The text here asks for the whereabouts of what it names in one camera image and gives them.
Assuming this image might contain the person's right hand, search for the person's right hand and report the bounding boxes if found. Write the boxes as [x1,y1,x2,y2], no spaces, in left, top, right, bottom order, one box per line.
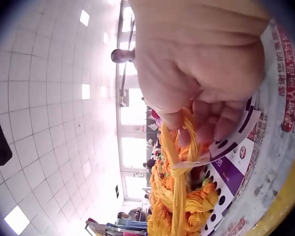
[127,0,271,148]

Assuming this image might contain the person's right thumb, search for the person's right thumb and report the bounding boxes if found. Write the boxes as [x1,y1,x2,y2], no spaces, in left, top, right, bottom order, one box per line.
[160,108,187,132]

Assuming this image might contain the person's right fingers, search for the person's right fingers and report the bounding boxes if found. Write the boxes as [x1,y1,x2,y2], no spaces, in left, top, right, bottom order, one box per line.
[177,99,242,148]

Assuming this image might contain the yellow yarn skein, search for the yellow yarn skein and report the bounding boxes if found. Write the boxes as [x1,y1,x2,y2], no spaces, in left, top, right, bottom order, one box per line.
[160,107,207,218]

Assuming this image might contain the white card with dark dots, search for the white card with dark dots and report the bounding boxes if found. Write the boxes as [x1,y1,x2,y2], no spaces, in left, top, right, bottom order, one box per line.
[208,95,262,164]

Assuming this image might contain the row of windows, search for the row of windows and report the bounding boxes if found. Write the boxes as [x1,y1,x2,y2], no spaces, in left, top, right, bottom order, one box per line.
[116,0,154,200]

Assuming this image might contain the white and purple punched card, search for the white and purple punched card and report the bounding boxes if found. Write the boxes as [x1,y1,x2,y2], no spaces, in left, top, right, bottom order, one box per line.
[201,155,244,233]

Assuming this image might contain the printed table cover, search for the printed table cover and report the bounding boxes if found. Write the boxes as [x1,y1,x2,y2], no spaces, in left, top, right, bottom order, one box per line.
[206,18,295,236]

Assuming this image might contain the black pipe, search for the black pipe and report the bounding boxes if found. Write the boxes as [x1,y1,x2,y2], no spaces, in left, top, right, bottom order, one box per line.
[120,20,135,107]

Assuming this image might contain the pile of orange yarn skeins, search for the pile of orange yarn skeins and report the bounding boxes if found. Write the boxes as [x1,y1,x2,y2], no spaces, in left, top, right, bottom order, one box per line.
[146,144,221,236]

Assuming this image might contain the yellow table rim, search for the yellow table rim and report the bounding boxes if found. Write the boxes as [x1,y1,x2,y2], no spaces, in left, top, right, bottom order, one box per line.
[254,136,295,236]

